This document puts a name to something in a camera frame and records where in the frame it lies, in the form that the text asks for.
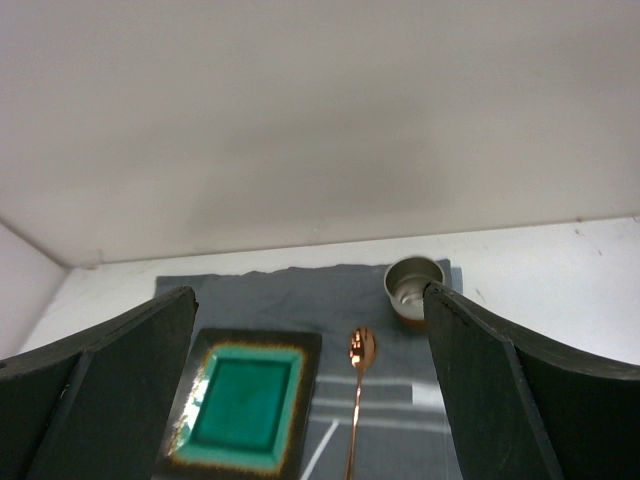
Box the metal cup with cork base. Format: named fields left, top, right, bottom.
left=384, top=256, right=446, bottom=331

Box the grey striped cloth napkin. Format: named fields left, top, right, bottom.
left=155, top=265, right=461, bottom=479

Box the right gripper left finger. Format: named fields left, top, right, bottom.
left=1, top=287, right=198, bottom=479

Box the green square ceramic plate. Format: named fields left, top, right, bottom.
left=153, top=328, right=322, bottom=479

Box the copper spoon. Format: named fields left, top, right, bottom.
left=345, top=327, right=377, bottom=480

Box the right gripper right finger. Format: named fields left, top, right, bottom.
left=423, top=281, right=639, bottom=479

